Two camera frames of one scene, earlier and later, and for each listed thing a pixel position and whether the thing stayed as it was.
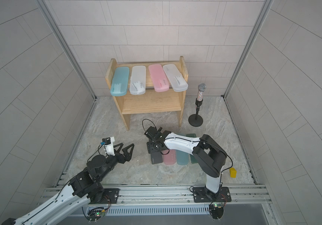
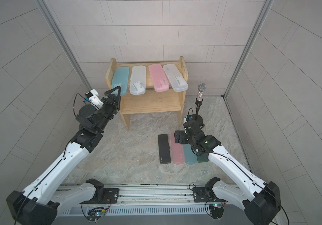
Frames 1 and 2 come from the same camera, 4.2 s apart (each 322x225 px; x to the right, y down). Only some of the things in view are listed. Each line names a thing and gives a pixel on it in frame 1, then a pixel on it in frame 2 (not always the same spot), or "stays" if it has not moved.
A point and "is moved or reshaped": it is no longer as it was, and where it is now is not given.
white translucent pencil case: [137, 86] stays
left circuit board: [95, 213] stays
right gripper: [150, 146] → [182, 133]
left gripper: [127, 157] → [114, 106]
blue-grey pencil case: [182, 157] is moved or reshaped
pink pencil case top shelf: [158, 77] stays
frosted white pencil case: [176, 81] stays
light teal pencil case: [120, 80] stays
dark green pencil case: [192, 159] is moved or reshaped
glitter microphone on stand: [196, 120] stays
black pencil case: [156, 157] is moved or reshaped
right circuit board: [216, 210] stays
